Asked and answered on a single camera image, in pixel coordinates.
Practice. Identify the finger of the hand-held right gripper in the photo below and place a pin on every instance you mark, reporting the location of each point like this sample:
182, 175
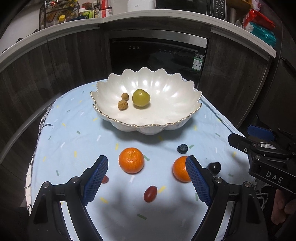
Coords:
260, 133
242, 143

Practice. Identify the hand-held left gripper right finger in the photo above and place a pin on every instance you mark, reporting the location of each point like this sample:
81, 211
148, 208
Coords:
198, 180

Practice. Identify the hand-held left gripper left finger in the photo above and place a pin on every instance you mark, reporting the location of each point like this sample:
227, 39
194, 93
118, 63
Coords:
94, 183

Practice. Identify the orange mandarin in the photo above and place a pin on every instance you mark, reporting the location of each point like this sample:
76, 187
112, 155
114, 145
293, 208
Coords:
131, 160
180, 170

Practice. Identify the dark blueberry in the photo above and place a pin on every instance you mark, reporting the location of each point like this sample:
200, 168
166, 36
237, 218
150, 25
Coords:
182, 149

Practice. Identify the brown longan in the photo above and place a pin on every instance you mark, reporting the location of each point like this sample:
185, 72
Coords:
122, 105
124, 96

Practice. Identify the white scalloped bowl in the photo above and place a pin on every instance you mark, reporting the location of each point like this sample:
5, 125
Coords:
161, 104

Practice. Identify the green round plum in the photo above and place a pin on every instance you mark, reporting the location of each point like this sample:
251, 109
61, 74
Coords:
141, 98

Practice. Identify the person's right hand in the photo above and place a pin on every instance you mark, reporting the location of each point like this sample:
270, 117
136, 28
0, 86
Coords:
281, 207

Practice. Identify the grey striped fringed cloth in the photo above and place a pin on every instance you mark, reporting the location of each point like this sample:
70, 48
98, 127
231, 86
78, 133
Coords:
262, 197

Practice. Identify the light blue patterned tablecloth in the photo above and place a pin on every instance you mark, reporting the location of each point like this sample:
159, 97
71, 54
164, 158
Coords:
81, 143

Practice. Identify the grey refrigerator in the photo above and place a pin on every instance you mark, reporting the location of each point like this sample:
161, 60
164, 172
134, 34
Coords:
286, 81

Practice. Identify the teal plastic bag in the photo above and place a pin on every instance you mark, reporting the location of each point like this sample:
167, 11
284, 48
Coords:
264, 34

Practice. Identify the white plastic bag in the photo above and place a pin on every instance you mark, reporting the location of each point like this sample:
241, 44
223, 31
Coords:
244, 25

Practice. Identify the red plastic bag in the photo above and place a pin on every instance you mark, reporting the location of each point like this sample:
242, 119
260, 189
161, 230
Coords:
259, 18

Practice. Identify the grey cylindrical canister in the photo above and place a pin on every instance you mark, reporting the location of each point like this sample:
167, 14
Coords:
232, 16

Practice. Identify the black built-in dishwasher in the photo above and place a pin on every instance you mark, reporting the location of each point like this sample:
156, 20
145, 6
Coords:
157, 58

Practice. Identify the dark wood kitchen counter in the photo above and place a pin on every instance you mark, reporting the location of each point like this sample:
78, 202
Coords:
76, 60

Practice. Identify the black microwave oven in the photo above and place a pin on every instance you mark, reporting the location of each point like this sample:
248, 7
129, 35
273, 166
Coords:
185, 5

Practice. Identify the white rice cooker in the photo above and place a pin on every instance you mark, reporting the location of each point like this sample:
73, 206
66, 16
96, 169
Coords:
141, 5

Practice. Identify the cluster of condiment bottles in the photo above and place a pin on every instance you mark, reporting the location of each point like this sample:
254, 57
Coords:
97, 10

